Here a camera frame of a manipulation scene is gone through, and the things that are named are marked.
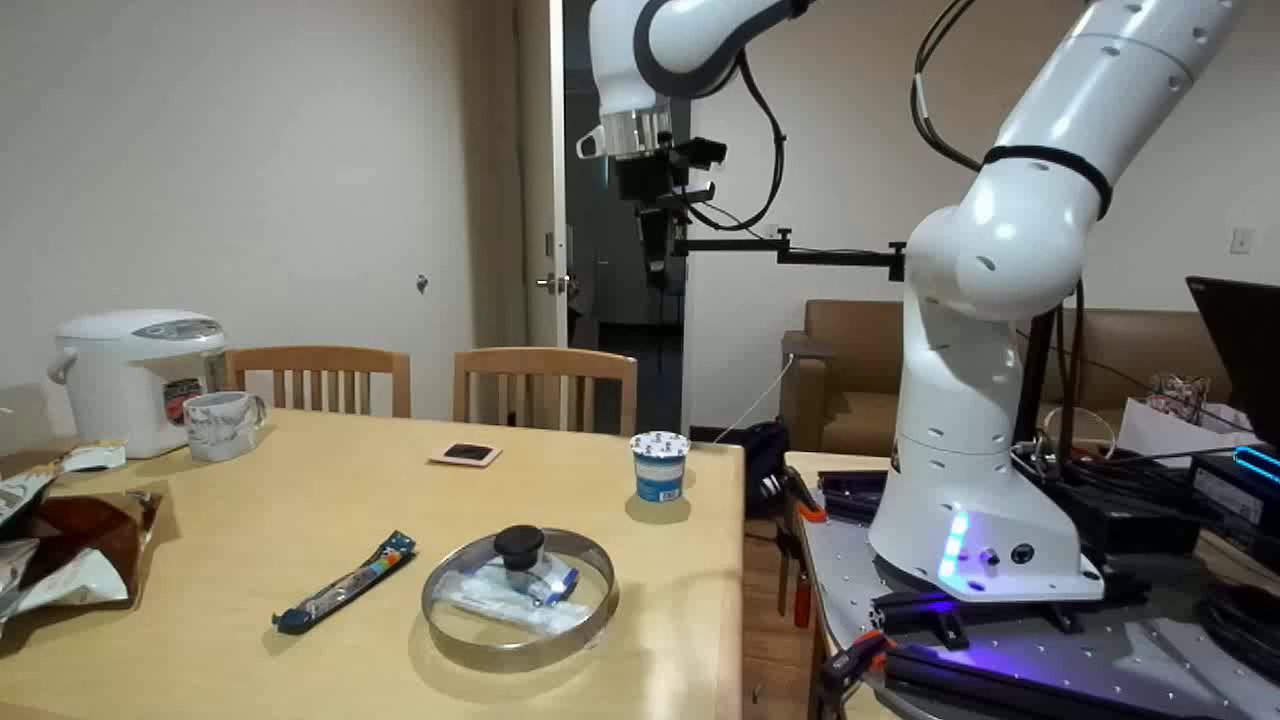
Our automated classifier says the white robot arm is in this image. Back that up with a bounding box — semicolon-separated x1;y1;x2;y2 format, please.
588;0;1243;604

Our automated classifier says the brown sofa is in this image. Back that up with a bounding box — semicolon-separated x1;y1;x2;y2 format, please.
781;301;1232;454

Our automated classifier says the brown snack bags pile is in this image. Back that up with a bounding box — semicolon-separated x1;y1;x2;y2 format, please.
0;465;164;627

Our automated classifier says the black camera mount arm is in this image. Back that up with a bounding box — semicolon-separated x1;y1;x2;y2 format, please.
671;236;910;279

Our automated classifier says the wooden chair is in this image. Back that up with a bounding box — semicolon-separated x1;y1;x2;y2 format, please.
451;342;640;434
224;342;412;414

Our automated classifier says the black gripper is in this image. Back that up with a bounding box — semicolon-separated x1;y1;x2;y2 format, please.
621;136;727;274

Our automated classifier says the black laptop screen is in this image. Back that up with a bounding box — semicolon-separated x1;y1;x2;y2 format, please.
1189;274;1280;447

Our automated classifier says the glass pot lid black knob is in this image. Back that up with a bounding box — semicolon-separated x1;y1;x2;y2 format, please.
420;522;621;672

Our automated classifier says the left wooden chair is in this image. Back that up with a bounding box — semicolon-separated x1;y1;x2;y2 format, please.
224;342;412;414

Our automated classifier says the grey metal robot base plate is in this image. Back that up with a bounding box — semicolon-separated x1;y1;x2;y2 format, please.
798;468;1280;720

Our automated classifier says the white door with handle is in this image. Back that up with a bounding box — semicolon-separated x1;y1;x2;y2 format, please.
517;0;572;342

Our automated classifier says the blue grey snack bar packet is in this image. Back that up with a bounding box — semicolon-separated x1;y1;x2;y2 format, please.
274;533;418;636

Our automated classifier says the white electric water boiler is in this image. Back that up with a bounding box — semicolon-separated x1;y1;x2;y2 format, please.
47;309;224;454

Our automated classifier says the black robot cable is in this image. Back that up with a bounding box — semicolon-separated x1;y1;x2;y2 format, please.
689;46;793;236

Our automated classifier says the black electronics box blue light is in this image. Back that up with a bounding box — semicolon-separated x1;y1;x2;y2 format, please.
1191;442;1280;537

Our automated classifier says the right wooden chair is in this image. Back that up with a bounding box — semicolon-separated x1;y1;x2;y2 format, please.
451;342;640;434

